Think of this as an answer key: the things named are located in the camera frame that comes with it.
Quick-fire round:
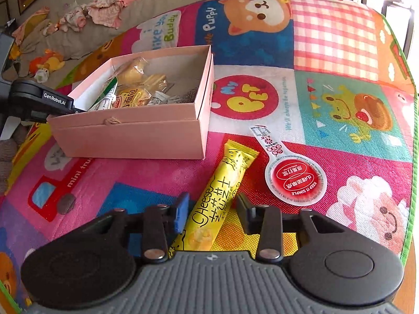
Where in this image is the pink cardboard box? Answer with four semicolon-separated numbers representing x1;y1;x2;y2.
47;45;215;160

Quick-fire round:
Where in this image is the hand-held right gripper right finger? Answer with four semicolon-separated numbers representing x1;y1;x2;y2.
236;192;332;264

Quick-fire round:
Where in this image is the yellow bun packet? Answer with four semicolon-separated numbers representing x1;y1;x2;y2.
116;57;148;86

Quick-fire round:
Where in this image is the floral baby garment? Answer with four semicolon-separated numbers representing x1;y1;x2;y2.
63;7;89;32

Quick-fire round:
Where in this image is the pink crumpled garment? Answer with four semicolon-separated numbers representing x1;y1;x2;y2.
88;0;144;29

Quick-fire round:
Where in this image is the printed cartoon play mat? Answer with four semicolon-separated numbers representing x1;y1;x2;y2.
0;0;419;314

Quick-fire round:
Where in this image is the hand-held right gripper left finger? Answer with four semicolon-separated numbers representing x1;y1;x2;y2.
95;192;190;264

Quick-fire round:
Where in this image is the red yellow snack packet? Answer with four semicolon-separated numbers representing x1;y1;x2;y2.
112;86;153;109

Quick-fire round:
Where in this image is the yellow cheese snack packet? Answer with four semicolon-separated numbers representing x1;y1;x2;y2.
168;139;260;258

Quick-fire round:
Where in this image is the green white snack packet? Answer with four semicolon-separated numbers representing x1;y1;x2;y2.
88;76;119;112

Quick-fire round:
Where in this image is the beige sofa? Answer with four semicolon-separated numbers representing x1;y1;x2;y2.
13;0;237;89

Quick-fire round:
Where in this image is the pink yellow cloth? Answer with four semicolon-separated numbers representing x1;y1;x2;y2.
12;6;50;46

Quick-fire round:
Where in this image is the orange yellow plush toy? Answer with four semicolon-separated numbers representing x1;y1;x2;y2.
29;49;65;73

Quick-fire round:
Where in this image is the red round label snack packet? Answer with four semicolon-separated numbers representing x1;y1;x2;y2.
251;125;328;207

